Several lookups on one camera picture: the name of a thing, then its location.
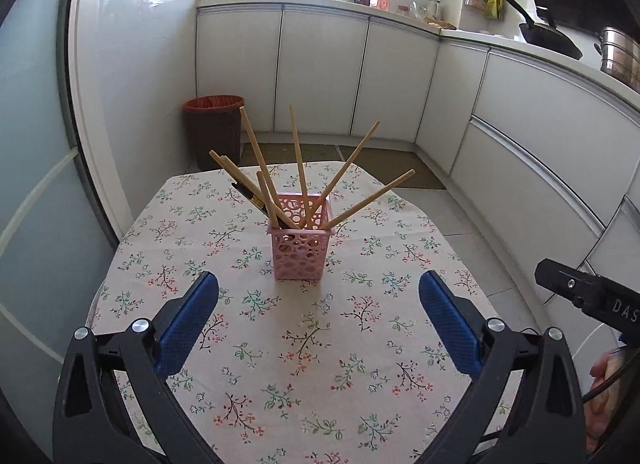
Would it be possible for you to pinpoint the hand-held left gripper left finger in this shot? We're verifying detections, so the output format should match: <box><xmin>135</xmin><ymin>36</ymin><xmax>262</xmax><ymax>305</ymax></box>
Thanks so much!
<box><xmin>52</xmin><ymin>271</ymin><xmax>221</xmax><ymax>464</ymax></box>

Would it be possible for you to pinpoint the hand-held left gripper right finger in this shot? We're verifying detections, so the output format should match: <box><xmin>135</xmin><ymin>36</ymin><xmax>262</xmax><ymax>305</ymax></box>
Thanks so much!
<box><xmin>415</xmin><ymin>270</ymin><xmax>586</xmax><ymax>464</ymax></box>

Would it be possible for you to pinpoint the pink perforated utensil holder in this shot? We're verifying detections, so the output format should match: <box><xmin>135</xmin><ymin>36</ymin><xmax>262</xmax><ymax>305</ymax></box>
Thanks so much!
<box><xmin>267</xmin><ymin>192</ymin><xmax>335</xmax><ymax>281</ymax></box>

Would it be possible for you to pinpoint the black chopstick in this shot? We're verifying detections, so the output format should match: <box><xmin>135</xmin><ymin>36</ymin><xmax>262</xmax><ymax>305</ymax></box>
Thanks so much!
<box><xmin>229</xmin><ymin>181</ymin><xmax>271</xmax><ymax>215</ymax></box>

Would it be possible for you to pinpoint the wooden chopstick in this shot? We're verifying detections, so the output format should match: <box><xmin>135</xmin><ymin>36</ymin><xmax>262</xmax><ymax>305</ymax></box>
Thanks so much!
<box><xmin>255</xmin><ymin>170</ymin><xmax>283</xmax><ymax>230</ymax></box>
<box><xmin>330</xmin><ymin>169</ymin><xmax>417</xmax><ymax>230</ymax></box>
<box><xmin>288</xmin><ymin>104</ymin><xmax>311</xmax><ymax>210</ymax></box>
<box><xmin>208</xmin><ymin>149</ymin><xmax>288</xmax><ymax>227</ymax></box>
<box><xmin>305</xmin><ymin>120</ymin><xmax>382</xmax><ymax>230</ymax></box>
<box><xmin>221</xmin><ymin>155</ymin><xmax>301</xmax><ymax>230</ymax></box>
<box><xmin>239</xmin><ymin>105</ymin><xmax>282</xmax><ymax>227</ymax></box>

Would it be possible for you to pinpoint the person's right hand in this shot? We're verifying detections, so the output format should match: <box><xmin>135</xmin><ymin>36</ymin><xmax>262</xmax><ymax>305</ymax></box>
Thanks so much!
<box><xmin>585</xmin><ymin>346</ymin><xmax>631</xmax><ymax>451</ymax></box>

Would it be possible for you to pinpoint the floral tablecloth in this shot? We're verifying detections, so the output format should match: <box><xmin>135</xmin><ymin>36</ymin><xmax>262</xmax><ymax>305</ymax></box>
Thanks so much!
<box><xmin>87</xmin><ymin>161</ymin><xmax>526</xmax><ymax>464</ymax></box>

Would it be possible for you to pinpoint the brown floor mat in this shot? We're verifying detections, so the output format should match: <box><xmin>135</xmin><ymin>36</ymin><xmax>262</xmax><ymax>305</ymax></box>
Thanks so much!
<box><xmin>342</xmin><ymin>145</ymin><xmax>447</xmax><ymax>190</ymax></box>
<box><xmin>241</xmin><ymin>143</ymin><xmax>342</xmax><ymax>165</ymax></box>

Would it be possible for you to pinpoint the brown trash bin red liner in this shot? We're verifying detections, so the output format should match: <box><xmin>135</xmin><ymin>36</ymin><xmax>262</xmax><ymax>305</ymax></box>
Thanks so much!
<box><xmin>182</xmin><ymin>95</ymin><xmax>246</xmax><ymax>172</ymax></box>

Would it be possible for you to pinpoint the frosted glass sliding door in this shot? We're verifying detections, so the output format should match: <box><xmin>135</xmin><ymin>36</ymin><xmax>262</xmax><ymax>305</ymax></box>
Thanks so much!
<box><xmin>0</xmin><ymin>0</ymin><xmax>121</xmax><ymax>420</ymax></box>

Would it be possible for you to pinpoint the stainless steel steamer pot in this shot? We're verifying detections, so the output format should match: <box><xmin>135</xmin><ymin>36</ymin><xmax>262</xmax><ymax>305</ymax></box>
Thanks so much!
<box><xmin>595</xmin><ymin>26</ymin><xmax>640</xmax><ymax>92</ymax></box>

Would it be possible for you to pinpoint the black wok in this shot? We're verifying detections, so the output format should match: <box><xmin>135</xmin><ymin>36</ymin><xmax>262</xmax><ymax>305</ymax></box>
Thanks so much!
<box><xmin>506</xmin><ymin>0</ymin><xmax>583</xmax><ymax>61</ymax></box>

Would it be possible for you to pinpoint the white kitchen cabinet unit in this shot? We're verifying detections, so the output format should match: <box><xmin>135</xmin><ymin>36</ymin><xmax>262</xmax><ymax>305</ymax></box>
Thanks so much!
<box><xmin>195</xmin><ymin>0</ymin><xmax>640</xmax><ymax>325</ymax></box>

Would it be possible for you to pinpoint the white kitchen countertop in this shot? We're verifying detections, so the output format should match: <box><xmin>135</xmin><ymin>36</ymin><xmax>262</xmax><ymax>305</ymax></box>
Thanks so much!
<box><xmin>196</xmin><ymin>0</ymin><xmax>640</xmax><ymax>110</ymax></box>

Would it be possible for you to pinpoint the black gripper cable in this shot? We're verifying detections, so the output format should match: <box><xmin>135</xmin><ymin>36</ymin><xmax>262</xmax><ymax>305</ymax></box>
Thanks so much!
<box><xmin>580</xmin><ymin>344</ymin><xmax>629</xmax><ymax>402</ymax></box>

